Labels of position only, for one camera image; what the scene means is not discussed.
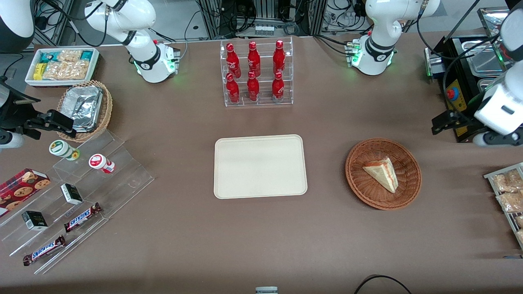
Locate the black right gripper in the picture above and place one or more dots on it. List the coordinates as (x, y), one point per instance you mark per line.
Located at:
(15, 115)

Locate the small grey device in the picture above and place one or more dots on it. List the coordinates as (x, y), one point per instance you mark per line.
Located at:
(266, 290)

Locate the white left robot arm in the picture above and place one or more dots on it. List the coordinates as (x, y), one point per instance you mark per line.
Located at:
(376, 49)

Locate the teal snack pack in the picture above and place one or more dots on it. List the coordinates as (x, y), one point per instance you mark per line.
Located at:
(48, 56)
(86, 54)

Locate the red cola bottle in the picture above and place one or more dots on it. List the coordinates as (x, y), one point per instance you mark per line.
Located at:
(232, 59)
(279, 57)
(253, 88)
(253, 59)
(233, 90)
(278, 87)

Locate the tray of packaged pastries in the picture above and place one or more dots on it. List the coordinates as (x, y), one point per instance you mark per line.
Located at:
(490, 176)

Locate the red lid yogurt bottle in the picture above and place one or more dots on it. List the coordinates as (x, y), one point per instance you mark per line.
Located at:
(99, 162)

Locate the clear acrylic stepped stand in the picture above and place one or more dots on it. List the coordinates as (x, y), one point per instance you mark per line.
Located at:
(122, 179)

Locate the clear bag of pastries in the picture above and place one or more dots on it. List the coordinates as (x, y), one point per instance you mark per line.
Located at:
(520, 236)
(506, 181)
(510, 201)
(519, 221)

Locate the yellow snack pack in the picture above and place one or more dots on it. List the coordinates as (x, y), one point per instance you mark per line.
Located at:
(39, 72)

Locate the green lid yogurt bottle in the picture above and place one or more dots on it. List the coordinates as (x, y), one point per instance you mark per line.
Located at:
(61, 148)

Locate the aluminium frame equipment rack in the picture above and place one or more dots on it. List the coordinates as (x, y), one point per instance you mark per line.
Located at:
(265, 12)

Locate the light tan wicker basket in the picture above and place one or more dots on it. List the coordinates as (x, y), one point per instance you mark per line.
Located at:
(107, 110)

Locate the cream rectangular tray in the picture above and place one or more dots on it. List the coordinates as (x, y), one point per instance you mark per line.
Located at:
(260, 166)

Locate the red tartan cookie box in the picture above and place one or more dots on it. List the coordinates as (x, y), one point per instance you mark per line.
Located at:
(20, 190)

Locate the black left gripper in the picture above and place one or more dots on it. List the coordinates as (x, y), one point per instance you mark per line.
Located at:
(462, 119)

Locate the white rectangular snack bin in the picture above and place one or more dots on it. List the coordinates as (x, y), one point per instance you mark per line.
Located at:
(61, 82)

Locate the Snickers chocolate bar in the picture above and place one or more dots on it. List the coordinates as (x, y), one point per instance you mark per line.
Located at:
(81, 217)
(44, 250)

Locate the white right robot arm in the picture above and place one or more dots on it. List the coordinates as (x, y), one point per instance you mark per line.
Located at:
(151, 61)

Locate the brown round wicker basket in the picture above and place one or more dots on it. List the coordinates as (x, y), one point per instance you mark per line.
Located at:
(367, 192)

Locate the aluminium foil container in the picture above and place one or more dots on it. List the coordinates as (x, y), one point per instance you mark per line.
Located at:
(83, 107)

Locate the clear acrylic bottle rack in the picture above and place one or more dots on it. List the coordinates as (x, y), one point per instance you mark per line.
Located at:
(263, 102)

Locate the triangle sandwich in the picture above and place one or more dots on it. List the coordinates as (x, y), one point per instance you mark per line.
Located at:
(383, 173)

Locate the small black box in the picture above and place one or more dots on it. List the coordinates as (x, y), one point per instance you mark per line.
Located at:
(34, 220)
(71, 194)

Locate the stainless steel pan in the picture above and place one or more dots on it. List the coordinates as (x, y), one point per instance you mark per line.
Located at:
(484, 57)

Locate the clear bag of crackers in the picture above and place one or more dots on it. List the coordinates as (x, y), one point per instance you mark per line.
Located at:
(65, 70)
(69, 55)

